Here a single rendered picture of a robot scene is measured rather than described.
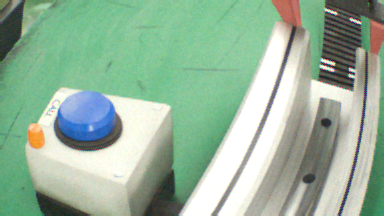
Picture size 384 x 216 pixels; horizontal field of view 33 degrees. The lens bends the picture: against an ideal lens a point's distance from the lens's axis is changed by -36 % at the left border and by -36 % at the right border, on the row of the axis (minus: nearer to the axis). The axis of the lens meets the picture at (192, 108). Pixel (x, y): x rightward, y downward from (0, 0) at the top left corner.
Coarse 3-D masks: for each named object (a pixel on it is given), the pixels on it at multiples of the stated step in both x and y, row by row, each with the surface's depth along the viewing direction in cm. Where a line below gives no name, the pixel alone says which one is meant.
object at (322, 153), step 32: (288, 32) 51; (288, 64) 47; (256, 96) 44; (288, 96) 44; (320, 96) 52; (352, 96) 52; (256, 128) 42; (288, 128) 44; (320, 128) 47; (352, 128) 41; (224, 160) 39; (256, 160) 39; (288, 160) 46; (320, 160) 44; (352, 160) 38; (224, 192) 37; (256, 192) 38; (288, 192) 43; (320, 192) 43; (352, 192) 36
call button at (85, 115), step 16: (80, 96) 46; (96, 96) 46; (64, 112) 45; (80, 112) 45; (96, 112) 45; (112, 112) 45; (64, 128) 44; (80, 128) 44; (96, 128) 44; (112, 128) 45
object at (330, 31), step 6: (324, 24) 68; (324, 30) 67; (330, 30) 68; (336, 30) 67; (342, 30) 67; (330, 36) 67; (336, 36) 67; (342, 36) 67; (348, 36) 67; (354, 36) 67; (348, 42) 66; (354, 42) 66; (360, 42) 66
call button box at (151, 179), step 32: (64, 96) 49; (128, 128) 46; (160, 128) 47; (32, 160) 44; (64, 160) 43; (96, 160) 43; (128, 160) 44; (160, 160) 47; (64, 192) 44; (96, 192) 43; (128, 192) 42; (160, 192) 48
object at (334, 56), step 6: (324, 48) 65; (324, 54) 64; (330, 54) 65; (336, 54) 64; (342, 54) 64; (330, 60) 64; (336, 60) 64; (342, 60) 64; (348, 60) 64; (354, 60) 64; (348, 66) 63; (354, 66) 63
